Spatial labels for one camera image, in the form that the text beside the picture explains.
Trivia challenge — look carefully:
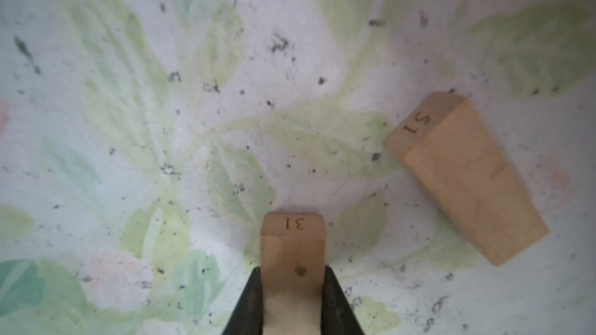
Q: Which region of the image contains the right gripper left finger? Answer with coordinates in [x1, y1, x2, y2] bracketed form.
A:
[221, 267, 264, 335]

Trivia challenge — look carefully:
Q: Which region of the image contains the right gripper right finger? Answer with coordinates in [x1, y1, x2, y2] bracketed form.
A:
[321, 266, 365, 335]

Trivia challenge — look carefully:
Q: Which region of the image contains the natural wood block 31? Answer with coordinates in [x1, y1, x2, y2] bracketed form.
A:
[260, 212, 327, 334]

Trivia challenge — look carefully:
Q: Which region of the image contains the natural wood block 51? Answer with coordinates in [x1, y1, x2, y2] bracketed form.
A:
[383, 92, 549, 266]

